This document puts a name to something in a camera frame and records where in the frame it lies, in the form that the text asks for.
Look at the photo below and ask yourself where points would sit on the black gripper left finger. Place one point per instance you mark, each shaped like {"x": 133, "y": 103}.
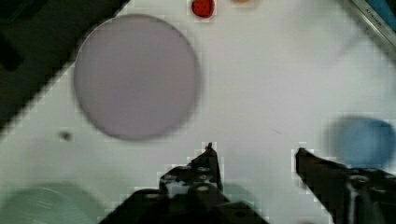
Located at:
{"x": 204, "y": 169}

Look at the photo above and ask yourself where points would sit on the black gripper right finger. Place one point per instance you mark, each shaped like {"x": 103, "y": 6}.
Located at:
{"x": 350, "y": 195}

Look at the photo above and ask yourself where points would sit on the small red tomato toy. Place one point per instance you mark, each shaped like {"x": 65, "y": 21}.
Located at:
{"x": 203, "y": 8}

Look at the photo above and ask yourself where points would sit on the orange slice toy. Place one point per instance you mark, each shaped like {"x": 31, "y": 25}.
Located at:
{"x": 241, "y": 1}

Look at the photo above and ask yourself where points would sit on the green metal pot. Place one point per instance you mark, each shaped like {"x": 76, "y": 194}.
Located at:
{"x": 236, "y": 193}

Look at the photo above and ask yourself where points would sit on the round lilac plate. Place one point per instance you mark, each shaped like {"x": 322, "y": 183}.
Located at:
{"x": 136, "y": 77}

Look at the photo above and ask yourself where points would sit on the blue cup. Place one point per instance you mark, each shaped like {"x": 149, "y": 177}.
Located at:
{"x": 360, "y": 142}

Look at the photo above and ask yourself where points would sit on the green colander basket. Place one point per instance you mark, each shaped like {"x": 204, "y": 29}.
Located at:
{"x": 51, "y": 204}

